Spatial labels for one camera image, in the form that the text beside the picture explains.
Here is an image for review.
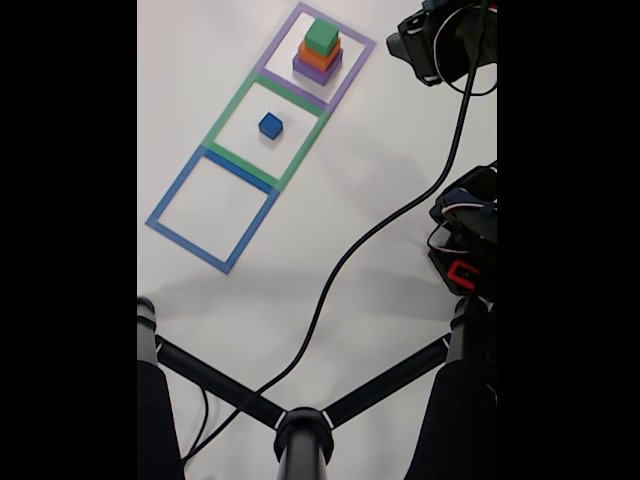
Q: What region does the green cube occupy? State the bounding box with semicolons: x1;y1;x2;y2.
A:
303;17;342;55

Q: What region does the orange cube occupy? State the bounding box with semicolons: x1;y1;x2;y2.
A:
297;37;343;73

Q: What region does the large purple cube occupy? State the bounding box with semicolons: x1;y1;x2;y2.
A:
292;49;345;87

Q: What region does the small blue cube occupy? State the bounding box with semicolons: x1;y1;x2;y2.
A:
258;111;285;140

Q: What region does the red table clamp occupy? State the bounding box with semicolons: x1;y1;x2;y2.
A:
447;259;482;292

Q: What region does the black tripod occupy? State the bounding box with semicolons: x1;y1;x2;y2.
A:
137;295;498;480

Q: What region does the red white servo wire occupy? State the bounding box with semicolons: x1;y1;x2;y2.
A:
432;2;498;97
426;199;498;255

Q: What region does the purple square frame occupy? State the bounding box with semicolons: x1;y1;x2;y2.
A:
255;0;377;112

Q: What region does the green square frame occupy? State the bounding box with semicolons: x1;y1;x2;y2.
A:
202;69;331;194

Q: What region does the thick black camera cable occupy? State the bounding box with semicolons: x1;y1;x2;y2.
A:
182;0;490;460

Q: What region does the blue square frame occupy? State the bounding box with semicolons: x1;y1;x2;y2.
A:
144;144;281;275

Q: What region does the thin black cable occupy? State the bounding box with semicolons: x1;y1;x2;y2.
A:
182;388;210;466

